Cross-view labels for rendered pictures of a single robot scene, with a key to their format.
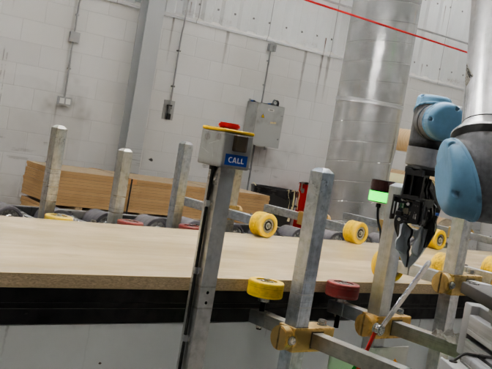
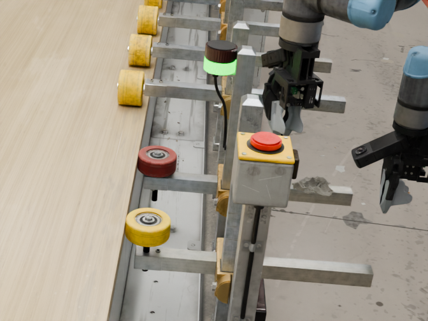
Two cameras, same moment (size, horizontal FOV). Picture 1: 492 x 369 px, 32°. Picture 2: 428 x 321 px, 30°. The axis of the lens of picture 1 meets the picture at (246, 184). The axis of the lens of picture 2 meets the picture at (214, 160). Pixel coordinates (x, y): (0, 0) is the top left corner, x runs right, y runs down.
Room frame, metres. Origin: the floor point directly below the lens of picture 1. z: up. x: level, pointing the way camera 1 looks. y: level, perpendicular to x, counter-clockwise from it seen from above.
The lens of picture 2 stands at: (1.08, 0.80, 1.67)
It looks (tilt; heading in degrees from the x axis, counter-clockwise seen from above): 28 degrees down; 308
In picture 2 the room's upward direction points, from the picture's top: 6 degrees clockwise
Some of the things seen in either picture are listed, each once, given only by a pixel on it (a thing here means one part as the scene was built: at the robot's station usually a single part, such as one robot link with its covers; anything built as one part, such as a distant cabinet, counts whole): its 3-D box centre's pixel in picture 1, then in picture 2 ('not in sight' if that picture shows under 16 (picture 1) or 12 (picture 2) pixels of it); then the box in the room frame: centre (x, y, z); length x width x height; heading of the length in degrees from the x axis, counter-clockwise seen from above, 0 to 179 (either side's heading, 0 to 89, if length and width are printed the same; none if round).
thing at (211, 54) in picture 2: (384, 185); (221, 51); (1.96, -0.31, 1.16); 0.06 x 0.06 x 0.02
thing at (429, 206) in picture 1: (416, 196); (295, 72); (1.82, -0.36, 1.15); 0.09 x 0.08 x 0.12; 151
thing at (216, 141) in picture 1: (225, 149); (261, 171); (1.59, 0.05, 1.18); 0.07 x 0.07 x 0.08; 41
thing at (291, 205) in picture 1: (270, 217); not in sight; (9.93, -0.34, 0.36); 0.58 x 0.56 x 0.72; 35
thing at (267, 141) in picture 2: (228, 127); (265, 143); (1.59, 0.05, 1.22); 0.04 x 0.04 x 0.02
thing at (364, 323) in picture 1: (381, 324); (227, 190); (1.94, -0.35, 0.85); 0.13 x 0.06 x 0.05; 131
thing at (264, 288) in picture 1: (263, 304); (146, 243); (1.90, -0.08, 0.85); 0.08 x 0.08 x 0.11
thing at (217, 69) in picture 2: (381, 196); (220, 64); (1.96, -0.31, 1.13); 0.06 x 0.06 x 0.02
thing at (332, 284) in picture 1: (340, 304); (156, 176); (2.06, -0.27, 0.85); 0.08 x 0.08 x 0.11
